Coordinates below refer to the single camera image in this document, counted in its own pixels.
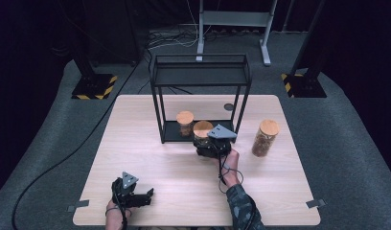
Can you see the grey tape strip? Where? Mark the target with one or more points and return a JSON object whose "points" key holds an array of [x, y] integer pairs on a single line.
{"points": [[315, 203], [78, 204]]}

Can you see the person's right hand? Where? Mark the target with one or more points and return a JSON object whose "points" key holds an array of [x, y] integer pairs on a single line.
{"points": [[232, 166]]}

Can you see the black stand with striped base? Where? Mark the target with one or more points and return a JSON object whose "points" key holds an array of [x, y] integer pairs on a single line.
{"points": [[93, 86], [307, 86]]}

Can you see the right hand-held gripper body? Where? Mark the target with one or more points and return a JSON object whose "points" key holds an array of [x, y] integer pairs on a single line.
{"points": [[220, 132]]}

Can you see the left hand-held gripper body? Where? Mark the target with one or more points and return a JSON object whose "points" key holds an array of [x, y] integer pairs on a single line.
{"points": [[129, 179]]}

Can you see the person's left hand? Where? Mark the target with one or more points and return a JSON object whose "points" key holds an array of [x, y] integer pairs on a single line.
{"points": [[113, 213]]}

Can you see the short glass jar wooden lid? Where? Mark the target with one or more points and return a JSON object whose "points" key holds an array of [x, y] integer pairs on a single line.
{"points": [[185, 118]]}

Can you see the black metal rack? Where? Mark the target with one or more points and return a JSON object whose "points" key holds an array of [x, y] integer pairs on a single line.
{"points": [[200, 75]]}

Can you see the medium glass jar wooden lid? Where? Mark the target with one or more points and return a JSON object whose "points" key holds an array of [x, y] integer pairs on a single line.
{"points": [[202, 128]]}

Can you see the grey metal stand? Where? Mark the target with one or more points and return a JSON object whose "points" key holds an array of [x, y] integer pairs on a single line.
{"points": [[235, 18]]}

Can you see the round table grommet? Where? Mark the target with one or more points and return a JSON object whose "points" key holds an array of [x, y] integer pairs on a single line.
{"points": [[228, 107]]}

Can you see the tall glass jar wooden lid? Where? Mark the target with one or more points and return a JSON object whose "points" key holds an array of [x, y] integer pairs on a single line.
{"points": [[262, 143]]}

